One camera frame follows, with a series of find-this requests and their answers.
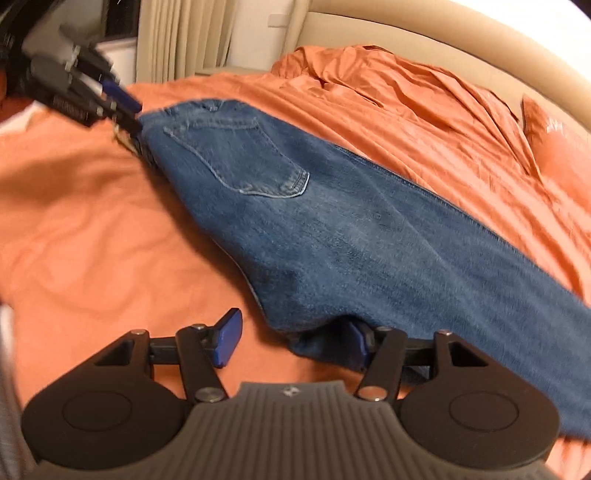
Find beige curtain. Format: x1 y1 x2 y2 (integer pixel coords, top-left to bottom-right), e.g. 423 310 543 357
137 0 237 85

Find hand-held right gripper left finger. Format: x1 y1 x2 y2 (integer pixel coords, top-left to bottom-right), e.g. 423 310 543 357
95 308 243 404

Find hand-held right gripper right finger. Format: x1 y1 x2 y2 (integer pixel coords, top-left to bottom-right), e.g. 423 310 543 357
347 322 491 401

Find beige padded headboard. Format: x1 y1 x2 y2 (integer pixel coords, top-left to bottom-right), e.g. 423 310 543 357
198 0 591 141

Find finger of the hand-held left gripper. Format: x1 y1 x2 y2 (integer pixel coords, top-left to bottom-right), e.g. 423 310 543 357
58 25 143 112
30 55 145 140

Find blue denim pants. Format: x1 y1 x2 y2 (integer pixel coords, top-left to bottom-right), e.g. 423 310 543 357
113 98 591 437

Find dark window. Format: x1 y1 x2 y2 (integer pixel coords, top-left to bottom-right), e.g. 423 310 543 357
104 0 142 41

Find orange bed cover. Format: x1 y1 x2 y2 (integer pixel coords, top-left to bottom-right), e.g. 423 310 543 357
0 45 591 480

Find orange pillow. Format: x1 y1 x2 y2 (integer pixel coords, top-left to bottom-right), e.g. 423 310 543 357
522 95 591 182

